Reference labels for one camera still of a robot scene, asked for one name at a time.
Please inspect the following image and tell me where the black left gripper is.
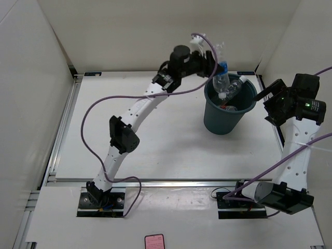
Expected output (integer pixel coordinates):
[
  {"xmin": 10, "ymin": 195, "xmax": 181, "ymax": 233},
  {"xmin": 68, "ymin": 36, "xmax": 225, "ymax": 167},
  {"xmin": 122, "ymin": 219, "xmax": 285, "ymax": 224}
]
[{"xmin": 178, "ymin": 47, "xmax": 224, "ymax": 78}]

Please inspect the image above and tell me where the blue label plastic bottle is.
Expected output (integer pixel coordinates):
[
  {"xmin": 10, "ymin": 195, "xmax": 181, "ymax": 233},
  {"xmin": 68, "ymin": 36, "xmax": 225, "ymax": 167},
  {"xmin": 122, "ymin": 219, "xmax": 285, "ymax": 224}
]
[{"xmin": 213, "ymin": 61, "xmax": 230, "ymax": 99}]

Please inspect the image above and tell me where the black label plastic bottle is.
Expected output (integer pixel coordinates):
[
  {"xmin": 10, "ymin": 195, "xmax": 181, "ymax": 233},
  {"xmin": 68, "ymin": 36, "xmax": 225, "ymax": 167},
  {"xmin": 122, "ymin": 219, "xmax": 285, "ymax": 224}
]
[{"xmin": 224, "ymin": 76, "xmax": 247, "ymax": 103}]

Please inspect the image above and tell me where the clear unlabelled plastic bottle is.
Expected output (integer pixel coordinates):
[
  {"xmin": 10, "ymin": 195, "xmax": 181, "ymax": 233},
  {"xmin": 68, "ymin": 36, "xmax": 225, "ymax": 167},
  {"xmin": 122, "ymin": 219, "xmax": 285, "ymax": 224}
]
[{"xmin": 225, "ymin": 106, "xmax": 238, "ymax": 112}]

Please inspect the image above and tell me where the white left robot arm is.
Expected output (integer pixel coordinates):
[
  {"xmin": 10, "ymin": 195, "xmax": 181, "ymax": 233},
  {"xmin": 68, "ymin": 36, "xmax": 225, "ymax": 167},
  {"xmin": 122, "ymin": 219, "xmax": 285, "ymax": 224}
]
[{"xmin": 86, "ymin": 45, "xmax": 257, "ymax": 208}]

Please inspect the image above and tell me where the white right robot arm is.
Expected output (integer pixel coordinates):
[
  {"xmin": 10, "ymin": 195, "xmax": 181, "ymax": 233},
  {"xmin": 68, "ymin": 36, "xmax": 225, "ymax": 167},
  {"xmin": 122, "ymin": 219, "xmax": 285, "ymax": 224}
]
[{"xmin": 233, "ymin": 74, "xmax": 326, "ymax": 215}]

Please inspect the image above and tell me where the dark green ribbed bin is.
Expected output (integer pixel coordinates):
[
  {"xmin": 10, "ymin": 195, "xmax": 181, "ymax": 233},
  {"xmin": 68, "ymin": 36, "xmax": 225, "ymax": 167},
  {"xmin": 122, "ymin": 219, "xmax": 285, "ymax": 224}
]
[{"xmin": 203, "ymin": 72, "xmax": 257, "ymax": 135}]

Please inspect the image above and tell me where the pink smartphone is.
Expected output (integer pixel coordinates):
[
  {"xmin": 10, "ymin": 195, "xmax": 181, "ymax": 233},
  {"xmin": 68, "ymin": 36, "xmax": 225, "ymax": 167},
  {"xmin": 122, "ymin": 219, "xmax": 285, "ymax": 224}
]
[{"xmin": 144, "ymin": 234, "xmax": 165, "ymax": 249}]

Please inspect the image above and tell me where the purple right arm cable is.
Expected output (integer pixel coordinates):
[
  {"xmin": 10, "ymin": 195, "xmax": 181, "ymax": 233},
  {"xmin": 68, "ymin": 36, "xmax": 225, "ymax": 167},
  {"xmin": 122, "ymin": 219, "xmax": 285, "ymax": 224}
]
[{"xmin": 224, "ymin": 65, "xmax": 332, "ymax": 218}]

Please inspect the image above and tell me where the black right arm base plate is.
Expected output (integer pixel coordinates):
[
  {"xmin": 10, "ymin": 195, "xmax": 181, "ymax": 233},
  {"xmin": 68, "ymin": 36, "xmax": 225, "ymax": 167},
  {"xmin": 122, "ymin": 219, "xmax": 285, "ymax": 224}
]
[{"xmin": 211, "ymin": 187, "xmax": 267, "ymax": 219}]

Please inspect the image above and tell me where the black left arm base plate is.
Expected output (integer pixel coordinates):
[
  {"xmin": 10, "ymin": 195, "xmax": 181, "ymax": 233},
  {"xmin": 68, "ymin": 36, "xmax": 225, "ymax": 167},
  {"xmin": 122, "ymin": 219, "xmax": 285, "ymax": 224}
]
[{"xmin": 76, "ymin": 188, "xmax": 126, "ymax": 218}]

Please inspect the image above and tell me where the aluminium table frame rail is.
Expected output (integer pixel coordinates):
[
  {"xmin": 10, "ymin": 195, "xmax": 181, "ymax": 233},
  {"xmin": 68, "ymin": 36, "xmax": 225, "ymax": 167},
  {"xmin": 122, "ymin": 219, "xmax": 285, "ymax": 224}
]
[{"xmin": 11, "ymin": 63, "xmax": 78, "ymax": 248}]

